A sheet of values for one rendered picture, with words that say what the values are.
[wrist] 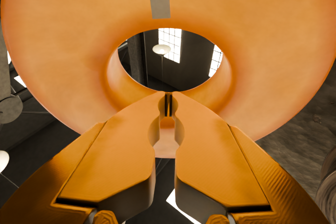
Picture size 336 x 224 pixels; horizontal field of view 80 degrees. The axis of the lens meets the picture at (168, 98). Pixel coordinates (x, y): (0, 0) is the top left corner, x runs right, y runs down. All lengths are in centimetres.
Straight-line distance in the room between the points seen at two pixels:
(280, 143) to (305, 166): 9
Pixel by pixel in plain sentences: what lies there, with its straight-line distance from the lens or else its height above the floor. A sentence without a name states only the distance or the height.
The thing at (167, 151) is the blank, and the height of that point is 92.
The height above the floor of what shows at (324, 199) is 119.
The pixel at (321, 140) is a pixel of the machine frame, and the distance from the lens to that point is 62.
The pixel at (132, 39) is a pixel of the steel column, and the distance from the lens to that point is 473.
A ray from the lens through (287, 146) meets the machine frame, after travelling 66.
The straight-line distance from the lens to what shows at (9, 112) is 297.
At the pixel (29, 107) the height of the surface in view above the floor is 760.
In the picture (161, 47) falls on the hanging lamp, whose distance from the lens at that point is 705.
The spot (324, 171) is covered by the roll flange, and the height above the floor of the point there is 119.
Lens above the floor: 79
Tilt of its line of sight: 45 degrees up
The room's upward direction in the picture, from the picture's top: 179 degrees counter-clockwise
